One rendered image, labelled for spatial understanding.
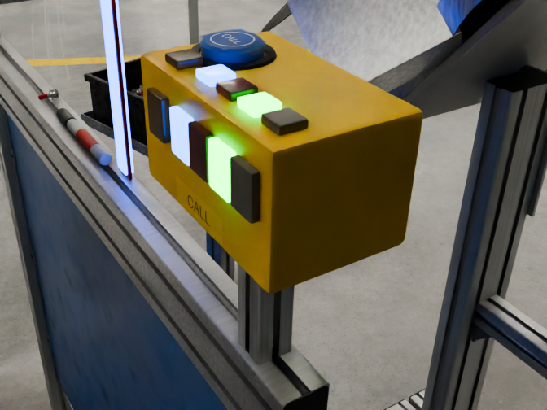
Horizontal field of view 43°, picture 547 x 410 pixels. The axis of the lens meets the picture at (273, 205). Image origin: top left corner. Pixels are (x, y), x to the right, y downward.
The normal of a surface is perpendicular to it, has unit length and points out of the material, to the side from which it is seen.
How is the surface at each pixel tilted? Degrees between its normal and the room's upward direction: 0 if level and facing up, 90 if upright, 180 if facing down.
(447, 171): 0
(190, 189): 90
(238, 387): 90
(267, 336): 90
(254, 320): 90
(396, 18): 55
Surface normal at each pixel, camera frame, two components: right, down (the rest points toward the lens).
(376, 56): -0.29, -0.09
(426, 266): 0.03, -0.85
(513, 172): 0.54, 0.45
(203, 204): -0.84, 0.26
